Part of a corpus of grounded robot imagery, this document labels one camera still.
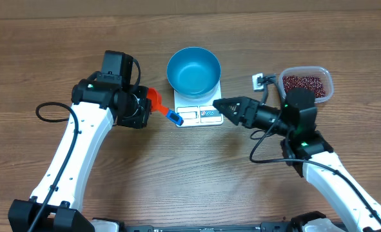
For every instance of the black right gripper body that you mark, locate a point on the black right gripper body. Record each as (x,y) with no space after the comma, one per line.
(266,116)

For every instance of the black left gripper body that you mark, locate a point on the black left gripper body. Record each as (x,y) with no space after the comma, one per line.
(137,113)

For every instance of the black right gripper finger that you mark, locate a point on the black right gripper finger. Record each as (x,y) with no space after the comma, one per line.
(231,105)
(232,114)

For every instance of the red measuring scoop blue handle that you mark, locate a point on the red measuring scoop blue handle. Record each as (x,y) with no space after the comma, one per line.
(156,105)

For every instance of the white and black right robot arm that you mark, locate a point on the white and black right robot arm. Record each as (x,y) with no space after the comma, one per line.
(305,149)

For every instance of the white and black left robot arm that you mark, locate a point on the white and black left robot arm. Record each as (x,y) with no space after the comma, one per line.
(105,99)

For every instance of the white digital kitchen scale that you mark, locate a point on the white digital kitchen scale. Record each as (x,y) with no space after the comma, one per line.
(199,112)

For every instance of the blue metal bowl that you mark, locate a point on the blue metal bowl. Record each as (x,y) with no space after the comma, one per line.
(193,72)

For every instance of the red beans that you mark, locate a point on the red beans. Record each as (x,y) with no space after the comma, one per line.
(311,83)

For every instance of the clear plastic container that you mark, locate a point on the clear plastic container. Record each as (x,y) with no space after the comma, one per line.
(321,72)

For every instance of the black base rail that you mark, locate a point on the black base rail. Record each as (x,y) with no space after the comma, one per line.
(263,227)

